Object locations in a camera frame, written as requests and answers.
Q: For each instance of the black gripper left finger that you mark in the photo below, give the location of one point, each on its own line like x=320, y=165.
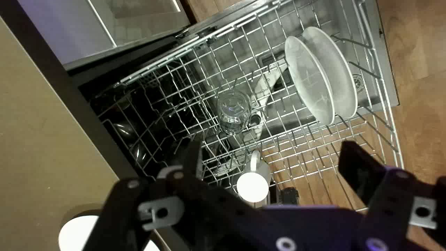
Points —
x=186, y=209

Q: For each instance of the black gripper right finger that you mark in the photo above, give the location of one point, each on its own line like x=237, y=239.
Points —
x=395, y=209

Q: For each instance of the white dinner plate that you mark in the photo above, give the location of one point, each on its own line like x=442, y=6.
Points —
x=342, y=78
x=309, y=84

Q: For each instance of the black plastic rack attachment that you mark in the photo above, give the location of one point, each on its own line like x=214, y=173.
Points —
x=288, y=195

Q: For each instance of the open stainless dishwasher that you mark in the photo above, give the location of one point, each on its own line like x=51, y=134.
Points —
x=385, y=70

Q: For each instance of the white plate with flat rim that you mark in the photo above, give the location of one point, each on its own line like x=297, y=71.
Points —
x=74, y=234

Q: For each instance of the brown kitchen countertop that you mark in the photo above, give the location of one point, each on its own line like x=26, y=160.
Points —
x=37, y=140

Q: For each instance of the grey sink cabinet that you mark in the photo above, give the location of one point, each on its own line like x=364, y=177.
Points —
x=70, y=28

